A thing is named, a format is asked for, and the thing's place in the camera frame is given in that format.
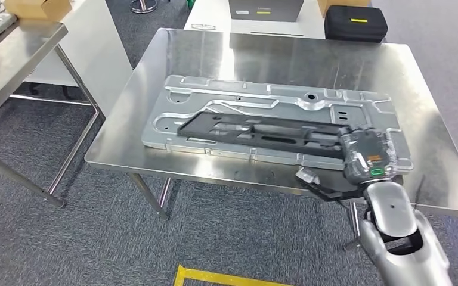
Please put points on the white cabinet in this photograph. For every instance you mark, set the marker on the white cabinet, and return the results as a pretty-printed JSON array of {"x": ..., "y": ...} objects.
[{"x": 94, "y": 59}]

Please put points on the long black plastic part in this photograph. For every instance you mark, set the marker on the long black plastic part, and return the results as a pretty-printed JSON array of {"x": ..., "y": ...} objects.
[{"x": 197, "y": 128}]

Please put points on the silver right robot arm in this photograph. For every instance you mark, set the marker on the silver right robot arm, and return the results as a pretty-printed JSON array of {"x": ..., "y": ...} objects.
[{"x": 391, "y": 209}]

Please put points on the stainless steel workbench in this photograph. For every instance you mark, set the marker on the stainless steel workbench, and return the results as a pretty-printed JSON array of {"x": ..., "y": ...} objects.
[{"x": 292, "y": 55}]

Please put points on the chrome round base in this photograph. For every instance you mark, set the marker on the chrome round base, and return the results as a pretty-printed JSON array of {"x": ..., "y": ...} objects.
[{"x": 144, "y": 6}]

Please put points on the cardboard box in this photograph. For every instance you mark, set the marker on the cardboard box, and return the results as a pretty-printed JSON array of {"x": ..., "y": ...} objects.
[
  {"x": 35, "y": 10},
  {"x": 331, "y": 6}
]

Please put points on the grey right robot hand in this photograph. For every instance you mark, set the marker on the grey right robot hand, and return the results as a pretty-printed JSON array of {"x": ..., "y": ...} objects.
[{"x": 371, "y": 154}]

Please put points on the small green object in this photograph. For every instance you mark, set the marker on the small green object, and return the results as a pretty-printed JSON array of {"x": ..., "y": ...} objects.
[{"x": 191, "y": 4}]

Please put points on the large stamped aluminium panel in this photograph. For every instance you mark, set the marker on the large stamped aluminium panel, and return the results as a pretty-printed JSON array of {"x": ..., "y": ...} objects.
[{"x": 233, "y": 92}]

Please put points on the white desk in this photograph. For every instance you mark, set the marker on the white desk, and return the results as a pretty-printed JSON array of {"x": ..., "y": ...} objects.
[{"x": 213, "y": 15}]

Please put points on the black case with yellow label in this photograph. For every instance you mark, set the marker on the black case with yellow label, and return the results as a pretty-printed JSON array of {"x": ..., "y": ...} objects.
[{"x": 355, "y": 31}]

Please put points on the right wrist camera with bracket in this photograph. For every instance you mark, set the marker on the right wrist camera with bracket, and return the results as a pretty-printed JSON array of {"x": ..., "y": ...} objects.
[{"x": 308, "y": 175}]

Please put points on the stainless steel side table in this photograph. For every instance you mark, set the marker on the stainless steel side table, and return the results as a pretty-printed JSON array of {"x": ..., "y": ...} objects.
[{"x": 15, "y": 67}]

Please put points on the dark grey flat box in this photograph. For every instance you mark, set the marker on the dark grey flat box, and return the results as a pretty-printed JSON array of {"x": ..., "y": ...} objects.
[{"x": 284, "y": 12}]

